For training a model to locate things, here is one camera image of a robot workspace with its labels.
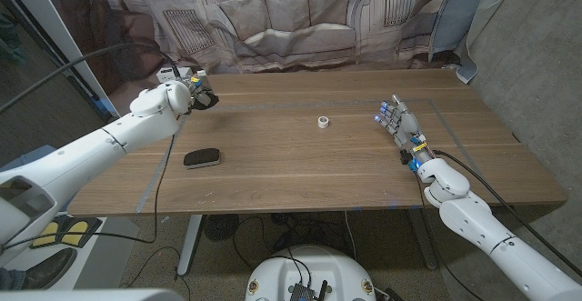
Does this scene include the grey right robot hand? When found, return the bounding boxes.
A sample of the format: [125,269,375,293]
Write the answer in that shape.
[373,93,440,174]

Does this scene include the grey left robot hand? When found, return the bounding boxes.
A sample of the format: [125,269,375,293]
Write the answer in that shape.
[184,74,220,111]

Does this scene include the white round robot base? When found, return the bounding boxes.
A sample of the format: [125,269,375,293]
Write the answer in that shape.
[245,245,377,301]

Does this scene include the black whiteboard eraser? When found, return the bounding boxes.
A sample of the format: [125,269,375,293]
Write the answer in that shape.
[183,147,222,170]

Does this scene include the white power strip box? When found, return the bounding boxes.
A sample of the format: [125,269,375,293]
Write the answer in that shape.
[156,66,194,85]

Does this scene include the printed sofa backdrop cloth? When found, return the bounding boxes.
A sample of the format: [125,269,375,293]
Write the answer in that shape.
[34,0,524,123]

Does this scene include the grey table leg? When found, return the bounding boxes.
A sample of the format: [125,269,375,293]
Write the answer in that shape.
[406,208,438,271]

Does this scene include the black round floor fan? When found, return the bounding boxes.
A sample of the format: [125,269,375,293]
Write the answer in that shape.
[203,214,241,242]

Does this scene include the white table leg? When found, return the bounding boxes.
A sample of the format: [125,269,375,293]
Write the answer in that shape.
[176,214,204,276]

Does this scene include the blue plastic bin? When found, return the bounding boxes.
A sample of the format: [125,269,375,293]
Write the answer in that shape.
[0,145,58,177]

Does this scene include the yellow black foot pedal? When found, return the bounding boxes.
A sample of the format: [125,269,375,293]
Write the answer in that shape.
[58,216,104,249]
[29,221,63,250]

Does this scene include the small black electronics module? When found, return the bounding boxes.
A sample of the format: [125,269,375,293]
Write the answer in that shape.
[288,281,329,301]

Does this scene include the dark leather shoe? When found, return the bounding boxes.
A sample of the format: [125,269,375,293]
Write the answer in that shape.
[25,247,78,291]

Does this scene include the blue jeans leg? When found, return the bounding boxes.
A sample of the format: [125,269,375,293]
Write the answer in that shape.
[0,267,28,291]

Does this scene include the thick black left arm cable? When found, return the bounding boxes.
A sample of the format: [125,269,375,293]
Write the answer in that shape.
[0,42,183,114]

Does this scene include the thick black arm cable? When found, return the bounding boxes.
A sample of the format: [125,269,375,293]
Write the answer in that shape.
[0,42,183,114]
[433,148,582,278]

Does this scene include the tangled black floor cables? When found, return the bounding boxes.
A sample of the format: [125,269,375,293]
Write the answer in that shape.
[270,212,360,259]

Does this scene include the white door frame post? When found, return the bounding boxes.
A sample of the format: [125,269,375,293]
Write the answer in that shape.
[0,0,133,125]

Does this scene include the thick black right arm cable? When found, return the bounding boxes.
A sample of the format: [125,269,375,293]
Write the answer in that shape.
[433,148,582,278]

